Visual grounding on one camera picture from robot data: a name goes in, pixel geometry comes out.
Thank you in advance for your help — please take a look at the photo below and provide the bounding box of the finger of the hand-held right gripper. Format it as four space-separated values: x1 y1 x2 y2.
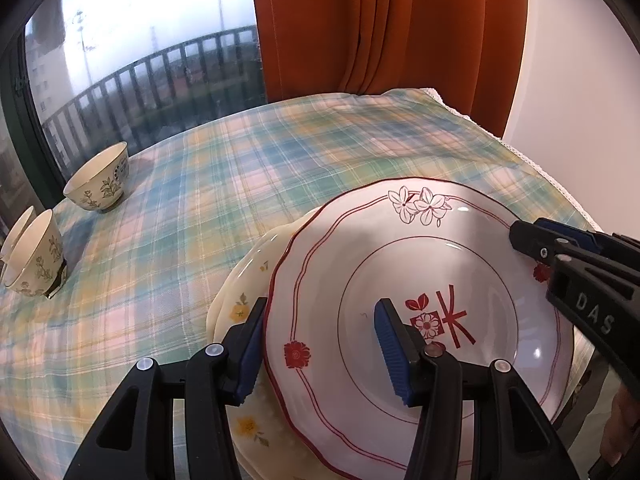
534 217 640 268
510 219 568 267

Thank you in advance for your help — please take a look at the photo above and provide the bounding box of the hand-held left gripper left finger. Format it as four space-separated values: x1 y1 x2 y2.
62 297 268 480

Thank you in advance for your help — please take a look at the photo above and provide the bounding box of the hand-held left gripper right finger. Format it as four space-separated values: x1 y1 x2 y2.
374 298 581 480

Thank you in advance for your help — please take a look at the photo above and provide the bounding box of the scalloped yellow flower plate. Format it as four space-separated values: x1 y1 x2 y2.
206 207 321 480

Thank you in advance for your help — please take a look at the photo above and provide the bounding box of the white dish with red flowers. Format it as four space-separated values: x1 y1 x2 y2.
262 176 576 480

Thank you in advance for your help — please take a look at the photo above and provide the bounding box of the cream floral bowl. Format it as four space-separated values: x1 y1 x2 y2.
0 206 36 262
63 141 131 211
0 209 65 297

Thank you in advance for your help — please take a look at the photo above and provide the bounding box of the person's right hand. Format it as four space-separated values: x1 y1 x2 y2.
602 387 640 466

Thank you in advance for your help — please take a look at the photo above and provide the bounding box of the plaid tablecloth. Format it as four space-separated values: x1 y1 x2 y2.
0 87 598 480

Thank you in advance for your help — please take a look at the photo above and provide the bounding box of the orange curtain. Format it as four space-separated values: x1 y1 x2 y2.
249 0 530 138

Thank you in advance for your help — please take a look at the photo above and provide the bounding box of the black balcony railing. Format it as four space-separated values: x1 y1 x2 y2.
40 25 266 181

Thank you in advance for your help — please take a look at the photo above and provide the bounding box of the white hanging garment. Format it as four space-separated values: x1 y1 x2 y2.
27 0 67 54

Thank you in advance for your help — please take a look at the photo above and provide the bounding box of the dark green window frame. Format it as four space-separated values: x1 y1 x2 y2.
0 0 68 221

